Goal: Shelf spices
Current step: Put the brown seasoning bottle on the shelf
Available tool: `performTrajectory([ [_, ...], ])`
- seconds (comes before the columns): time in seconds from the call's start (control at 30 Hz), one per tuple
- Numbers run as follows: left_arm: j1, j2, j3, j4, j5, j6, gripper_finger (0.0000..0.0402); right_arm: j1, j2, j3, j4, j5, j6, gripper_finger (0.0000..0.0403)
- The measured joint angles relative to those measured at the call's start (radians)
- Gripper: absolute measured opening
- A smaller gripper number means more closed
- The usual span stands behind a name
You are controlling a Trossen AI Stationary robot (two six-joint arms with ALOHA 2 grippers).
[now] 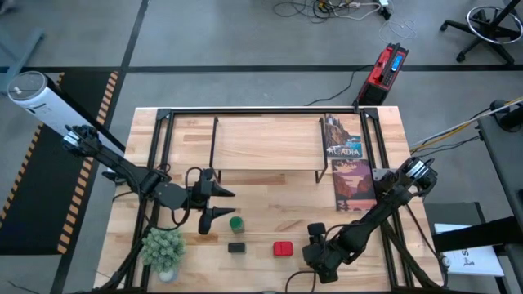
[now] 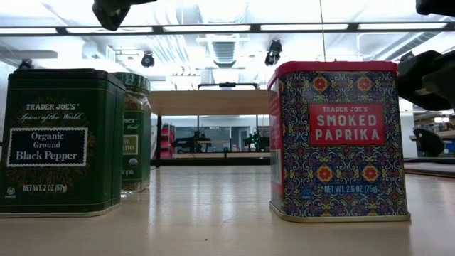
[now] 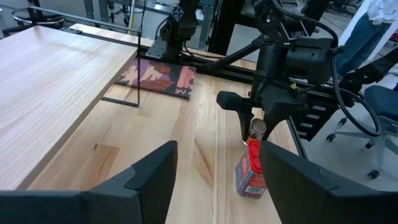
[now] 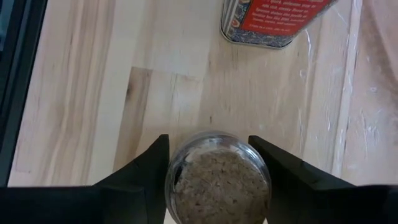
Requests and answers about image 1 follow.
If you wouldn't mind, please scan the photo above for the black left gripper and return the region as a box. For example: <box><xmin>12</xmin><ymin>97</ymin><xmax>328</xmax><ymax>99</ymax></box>
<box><xmin>190</xmin><ymin>167</ymin><xmax>237</xmax><ymax>236</ymax></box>

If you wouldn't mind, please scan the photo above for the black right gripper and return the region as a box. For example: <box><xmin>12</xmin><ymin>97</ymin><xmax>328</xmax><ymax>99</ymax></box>
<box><xmin>302</xmin><ymin>222</ymin><xmax>348</xmax><ymax>285</ymax></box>

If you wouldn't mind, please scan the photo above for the red cube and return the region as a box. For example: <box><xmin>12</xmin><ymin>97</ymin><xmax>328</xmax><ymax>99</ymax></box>
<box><xmin>272</xmin><ymin>240</ymin><xmax>294</xmax><ymax>258</ymax></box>

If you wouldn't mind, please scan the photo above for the black arm base connector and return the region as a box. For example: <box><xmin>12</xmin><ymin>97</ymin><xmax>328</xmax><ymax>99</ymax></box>
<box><xmin>101</xmin><ymin>170</ymin><xmax>126</xmax><ymax>184</ymax></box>

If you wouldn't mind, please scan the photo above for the wooden shelf with black legs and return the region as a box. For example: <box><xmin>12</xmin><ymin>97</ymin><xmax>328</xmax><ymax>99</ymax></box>
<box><xmin>208</xmin><ymin>115</ymin><xmax>329</xmax><ymax>184</ymax></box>

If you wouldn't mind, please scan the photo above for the green potted plant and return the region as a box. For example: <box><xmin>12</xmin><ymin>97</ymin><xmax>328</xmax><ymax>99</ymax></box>
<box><xmin>141</xmin><ymin>226</ymin><xmax>188</xmax><ymax>283</ymax></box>

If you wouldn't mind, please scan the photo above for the canyon sunset postcard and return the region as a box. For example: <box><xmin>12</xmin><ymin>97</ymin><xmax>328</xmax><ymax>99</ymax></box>
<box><xmin>331</xmin><ymin>158</ymin><xmax>379</xmax><ymax>212</ymax></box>

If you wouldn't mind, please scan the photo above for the Acadia postcard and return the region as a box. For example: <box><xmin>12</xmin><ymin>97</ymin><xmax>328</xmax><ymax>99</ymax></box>
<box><xmin>324</xmin><ymin>114</ymin><xmax>364</xmax><ymax>160</ymax></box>

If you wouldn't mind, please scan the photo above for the grey box beside table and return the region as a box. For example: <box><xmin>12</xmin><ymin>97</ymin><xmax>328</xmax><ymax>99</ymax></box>
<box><xmin>424</xmin><ymin>202</ymin><xmax>485</xmax><ymax>236</ymax></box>

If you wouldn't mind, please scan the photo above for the white paper sheet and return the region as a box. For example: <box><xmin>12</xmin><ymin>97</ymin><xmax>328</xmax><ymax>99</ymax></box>
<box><xmin>433</xmin><ymin>223</ymin><xmax>506</xmax><ymax>278</ymax></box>

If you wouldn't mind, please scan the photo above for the black bar beside table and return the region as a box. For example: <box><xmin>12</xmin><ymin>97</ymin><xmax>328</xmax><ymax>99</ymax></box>
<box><xmin>431</xmin><ymin>216</ymin><xmax>523</xmax><ymax>254</ymax></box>

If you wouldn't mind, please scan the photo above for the black mat with orange stripes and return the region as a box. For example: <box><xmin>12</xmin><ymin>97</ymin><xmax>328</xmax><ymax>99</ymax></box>
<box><xmin>0</xmin><ymin>71</ymin><xmax>119</xmax><ymax>256</ymax></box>

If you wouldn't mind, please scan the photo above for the red and black power station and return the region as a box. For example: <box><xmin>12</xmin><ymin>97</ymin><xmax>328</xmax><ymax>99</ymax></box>
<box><xmin>357</xmin><ymin>42</ymin><xmax>409</xmax><ymax>107</ymax></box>

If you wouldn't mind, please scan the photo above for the dark grey desk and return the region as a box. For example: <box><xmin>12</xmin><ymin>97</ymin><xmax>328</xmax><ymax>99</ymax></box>
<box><xmin>476</xmin><ymin>112</ymin><xmax>523</xmax><ymax>229</ymax></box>

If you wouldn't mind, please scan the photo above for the white tower fan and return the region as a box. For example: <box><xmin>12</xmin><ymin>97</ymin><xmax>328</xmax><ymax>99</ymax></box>
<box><xmin>7</xmin><ymin>71</ymin><xmax>126</xmax><ymax>157</ymax></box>

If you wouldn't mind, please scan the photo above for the blue grey table leg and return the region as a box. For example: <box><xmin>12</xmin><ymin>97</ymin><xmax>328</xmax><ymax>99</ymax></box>
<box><xmin>0</xmin><ymin>26</ymin><xmax>48</xmax><ymax>95</ymax></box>

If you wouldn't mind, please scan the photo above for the black office chair base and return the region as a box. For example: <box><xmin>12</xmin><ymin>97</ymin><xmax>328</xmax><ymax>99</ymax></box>
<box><xmin>439</xmin><ymin>0</ymin><xmax>523</xmax><ymax>65</ymax></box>

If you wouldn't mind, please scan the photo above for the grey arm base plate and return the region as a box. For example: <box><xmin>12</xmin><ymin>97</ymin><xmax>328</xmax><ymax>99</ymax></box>
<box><xmin>372</xmin><ymin>167</ymin><xmax>397</xmax><ymax>183</ymax></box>

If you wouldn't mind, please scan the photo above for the black aluminium table frame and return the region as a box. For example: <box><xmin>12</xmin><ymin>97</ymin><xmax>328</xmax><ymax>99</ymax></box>
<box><xmin>93</xmin><ymin>106</ymin><xmax>445</xmax><ymax>293</ymax></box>

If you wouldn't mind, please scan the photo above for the black power cable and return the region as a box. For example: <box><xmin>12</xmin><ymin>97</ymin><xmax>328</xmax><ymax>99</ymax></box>
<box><xmin>304</xmin><ymin>67</ymin><xmax>369</xmax><ymax>107</ymax></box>

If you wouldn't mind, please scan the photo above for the yellow and white cable bundle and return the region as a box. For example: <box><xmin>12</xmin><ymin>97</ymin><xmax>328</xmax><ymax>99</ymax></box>
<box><xmin>408</xmin><ymin>96</ymin><xmax>523</xmax><ymax>158</ymax></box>

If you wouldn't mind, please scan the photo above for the tangle of floor cables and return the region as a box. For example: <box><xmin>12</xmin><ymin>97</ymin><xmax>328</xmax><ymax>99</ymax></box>
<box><xmin>271</xmin><ymin>0</ymin><xmax>393</xmax><ymax>24</ymax></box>

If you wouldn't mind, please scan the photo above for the thin white cable loop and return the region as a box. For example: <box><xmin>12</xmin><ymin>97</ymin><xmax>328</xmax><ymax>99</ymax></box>
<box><xmin>378</xmin><ymin>18</ymin><xmax>418</xmax><ymax>44</ymax></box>

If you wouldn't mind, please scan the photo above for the black desk mount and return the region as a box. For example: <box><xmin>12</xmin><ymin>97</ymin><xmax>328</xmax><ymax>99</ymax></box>
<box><xmin>489</xmin><ymin>99</ymin><xmax>523</xmax><ymax>132</ymax></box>

